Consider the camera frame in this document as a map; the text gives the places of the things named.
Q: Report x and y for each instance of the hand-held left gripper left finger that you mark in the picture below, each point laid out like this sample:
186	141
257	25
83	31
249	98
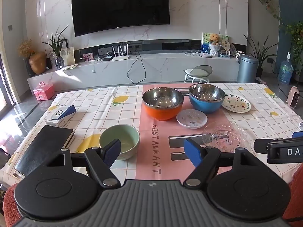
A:
112	153

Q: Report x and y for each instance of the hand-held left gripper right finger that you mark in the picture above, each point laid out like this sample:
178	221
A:
193	153

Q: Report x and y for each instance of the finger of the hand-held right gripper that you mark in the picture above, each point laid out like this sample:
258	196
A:
297	134
260	146

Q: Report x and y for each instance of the pale green ceramic bowl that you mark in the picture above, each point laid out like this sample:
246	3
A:
119	141

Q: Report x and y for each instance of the clear glass plate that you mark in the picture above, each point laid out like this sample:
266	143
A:
224	134

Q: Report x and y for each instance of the fruit print ceramic plate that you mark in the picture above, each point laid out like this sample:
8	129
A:
236	104

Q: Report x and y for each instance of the small white printed plate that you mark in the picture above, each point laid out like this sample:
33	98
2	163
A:
191	119

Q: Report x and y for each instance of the pink heater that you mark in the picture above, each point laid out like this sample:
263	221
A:
293	98

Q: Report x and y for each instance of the pink placemat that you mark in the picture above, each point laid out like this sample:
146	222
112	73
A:
156	146

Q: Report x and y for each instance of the lemon print checked tablecloth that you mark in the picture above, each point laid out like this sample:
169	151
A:
99	108

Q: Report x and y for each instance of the blue steel bowl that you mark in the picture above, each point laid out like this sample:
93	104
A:
206	105

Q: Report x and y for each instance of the orange steel bowl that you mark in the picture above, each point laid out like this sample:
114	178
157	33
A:
163	110

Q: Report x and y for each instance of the blue water bottle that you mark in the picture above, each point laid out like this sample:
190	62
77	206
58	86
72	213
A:
285	73

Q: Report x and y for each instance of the white and blue box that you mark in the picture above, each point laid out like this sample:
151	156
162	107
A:
60	117

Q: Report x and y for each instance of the black notebook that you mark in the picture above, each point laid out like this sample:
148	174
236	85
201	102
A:
45	146

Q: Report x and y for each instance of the grey trash bin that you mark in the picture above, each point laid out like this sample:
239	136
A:
247	69

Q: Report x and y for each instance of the round stool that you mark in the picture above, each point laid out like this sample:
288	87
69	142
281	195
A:
197	72

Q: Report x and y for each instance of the potted green plant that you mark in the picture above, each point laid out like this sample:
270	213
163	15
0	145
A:
260	56

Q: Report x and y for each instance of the grey marble tv cabinet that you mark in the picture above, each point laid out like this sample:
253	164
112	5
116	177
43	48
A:
165	68

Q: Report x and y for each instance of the pink carry case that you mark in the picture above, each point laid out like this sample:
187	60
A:
43	93

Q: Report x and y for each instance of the white router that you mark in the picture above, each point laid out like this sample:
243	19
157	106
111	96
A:
120	58

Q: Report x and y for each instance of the hanging vine plant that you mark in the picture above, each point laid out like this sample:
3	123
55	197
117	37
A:
296	37

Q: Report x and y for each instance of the flat white box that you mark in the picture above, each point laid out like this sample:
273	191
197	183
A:
204	54

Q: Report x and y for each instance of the decorative patterned plate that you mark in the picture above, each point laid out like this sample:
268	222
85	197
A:
233	50

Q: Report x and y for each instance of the drawing card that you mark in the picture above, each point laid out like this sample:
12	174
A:
68	56

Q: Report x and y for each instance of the green plant in glass vase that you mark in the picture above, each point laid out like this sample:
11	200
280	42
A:
59	60

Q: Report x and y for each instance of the white hand fan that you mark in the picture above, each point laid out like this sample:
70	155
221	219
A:
225	45

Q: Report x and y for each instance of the teddy bears in baskets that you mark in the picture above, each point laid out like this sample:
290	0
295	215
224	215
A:
205	45

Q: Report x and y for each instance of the red fabric chair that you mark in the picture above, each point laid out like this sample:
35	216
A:
11	205

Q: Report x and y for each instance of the brown teddy bear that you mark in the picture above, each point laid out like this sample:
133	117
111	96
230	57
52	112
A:
214	39

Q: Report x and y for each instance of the brown round vase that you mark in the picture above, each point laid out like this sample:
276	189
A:
37	63

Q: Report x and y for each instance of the black speaker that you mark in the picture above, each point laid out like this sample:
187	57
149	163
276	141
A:
28	67

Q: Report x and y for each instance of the dried yellow flowers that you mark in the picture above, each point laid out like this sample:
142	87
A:
26	48

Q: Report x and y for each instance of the black television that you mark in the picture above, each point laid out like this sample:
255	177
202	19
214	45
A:
120	4

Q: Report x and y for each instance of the small photo frame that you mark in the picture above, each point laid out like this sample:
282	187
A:
88	56

